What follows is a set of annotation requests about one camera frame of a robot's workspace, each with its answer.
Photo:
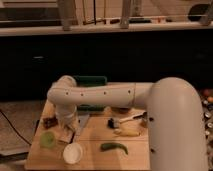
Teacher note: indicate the green plastic cup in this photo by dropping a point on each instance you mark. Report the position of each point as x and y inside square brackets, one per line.
[47, 140]

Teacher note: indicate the white handled dish brush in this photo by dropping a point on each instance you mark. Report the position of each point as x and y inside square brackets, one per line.
[116, 122]

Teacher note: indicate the green chili pepper toy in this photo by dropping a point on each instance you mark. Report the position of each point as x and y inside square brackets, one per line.
[113, 145]

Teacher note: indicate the green dish rack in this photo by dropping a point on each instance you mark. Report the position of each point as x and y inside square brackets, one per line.
[90, 81]

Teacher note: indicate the dark brown small object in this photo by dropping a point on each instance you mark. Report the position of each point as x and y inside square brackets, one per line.
[49, 122]

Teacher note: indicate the grey triangular cloth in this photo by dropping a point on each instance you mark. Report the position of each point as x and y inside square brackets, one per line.
[82, 121]

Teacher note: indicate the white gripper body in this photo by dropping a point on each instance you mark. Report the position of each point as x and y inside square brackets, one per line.
[67, 117]

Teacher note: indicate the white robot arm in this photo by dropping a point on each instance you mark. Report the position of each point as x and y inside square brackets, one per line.
[175, 116]

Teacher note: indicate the white plastic cup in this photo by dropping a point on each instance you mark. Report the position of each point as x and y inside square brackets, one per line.
[72, 153]

